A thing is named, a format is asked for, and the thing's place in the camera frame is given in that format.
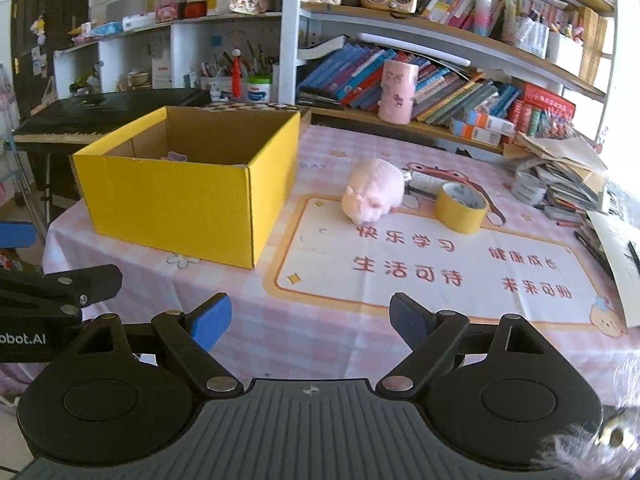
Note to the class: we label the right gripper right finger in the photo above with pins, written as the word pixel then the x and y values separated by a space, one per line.
pixel 433 339

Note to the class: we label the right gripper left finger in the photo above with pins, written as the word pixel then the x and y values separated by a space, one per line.
pixel 185 341

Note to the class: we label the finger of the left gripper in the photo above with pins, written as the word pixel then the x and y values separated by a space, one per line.
pixel 24 295
pixel 17 234

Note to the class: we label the yellow tape roll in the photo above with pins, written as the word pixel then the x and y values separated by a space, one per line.
pixel 460 207

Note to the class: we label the white spray bottle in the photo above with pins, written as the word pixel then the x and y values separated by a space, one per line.
pixel 423 183

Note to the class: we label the pink plush pig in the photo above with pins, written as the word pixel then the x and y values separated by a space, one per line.
pixel 374 188

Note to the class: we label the grey toy truck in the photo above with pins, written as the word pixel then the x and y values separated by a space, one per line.
pixel 176 157

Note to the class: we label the black electronic keyboard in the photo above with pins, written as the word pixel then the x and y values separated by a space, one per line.
pixel 81 120

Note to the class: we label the pink checkered tablecloth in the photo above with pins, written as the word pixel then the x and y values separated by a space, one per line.
pixel 316 304

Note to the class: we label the yellow cardboard box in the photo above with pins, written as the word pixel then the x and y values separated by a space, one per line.
pixel 220 205

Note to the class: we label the white tape roll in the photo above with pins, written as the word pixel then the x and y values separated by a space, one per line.
pixel 528 189

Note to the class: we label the stack of papers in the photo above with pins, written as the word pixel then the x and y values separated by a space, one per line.
pixel 578 194

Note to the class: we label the chessboard box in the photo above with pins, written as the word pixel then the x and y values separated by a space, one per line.
pixel 305 113

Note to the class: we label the white jar green lid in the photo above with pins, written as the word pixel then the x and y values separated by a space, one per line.
pixel 258 89

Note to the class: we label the pink cylinder cup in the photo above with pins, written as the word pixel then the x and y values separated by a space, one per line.
pixel 398 86

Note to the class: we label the white bookshelf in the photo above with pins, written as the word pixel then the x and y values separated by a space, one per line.
pixel 177 48

